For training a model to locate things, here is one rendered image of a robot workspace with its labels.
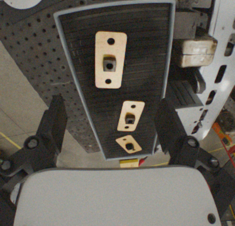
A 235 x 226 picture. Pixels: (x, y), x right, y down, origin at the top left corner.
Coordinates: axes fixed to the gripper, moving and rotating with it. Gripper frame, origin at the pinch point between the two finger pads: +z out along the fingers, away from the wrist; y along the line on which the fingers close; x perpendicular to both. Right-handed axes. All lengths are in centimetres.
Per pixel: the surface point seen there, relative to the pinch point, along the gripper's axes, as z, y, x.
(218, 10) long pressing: 25.8, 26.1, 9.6
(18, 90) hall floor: 126, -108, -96
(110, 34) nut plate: 9.5, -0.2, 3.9
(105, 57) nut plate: 9.5, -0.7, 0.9
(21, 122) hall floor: 126, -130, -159
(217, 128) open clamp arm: 25, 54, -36
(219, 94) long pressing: 26, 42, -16
